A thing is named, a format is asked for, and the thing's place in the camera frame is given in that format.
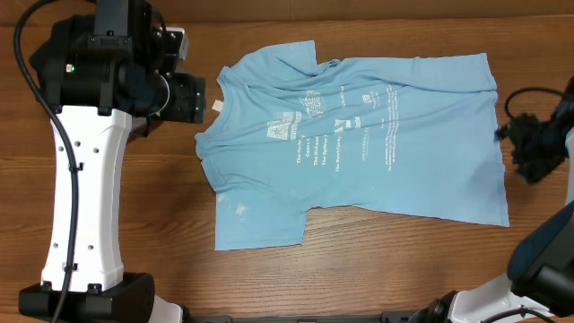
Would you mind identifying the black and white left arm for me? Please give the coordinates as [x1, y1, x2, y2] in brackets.
[13, 0, 205, 323]

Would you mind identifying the black folded nike garment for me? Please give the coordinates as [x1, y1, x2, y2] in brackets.
[29, 14, 95, 97]

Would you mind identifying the light blue t-shirt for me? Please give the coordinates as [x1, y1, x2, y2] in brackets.
[196, 41, 509, 250]

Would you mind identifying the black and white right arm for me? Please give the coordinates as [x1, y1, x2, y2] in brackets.
[404, 84, 573, 323]

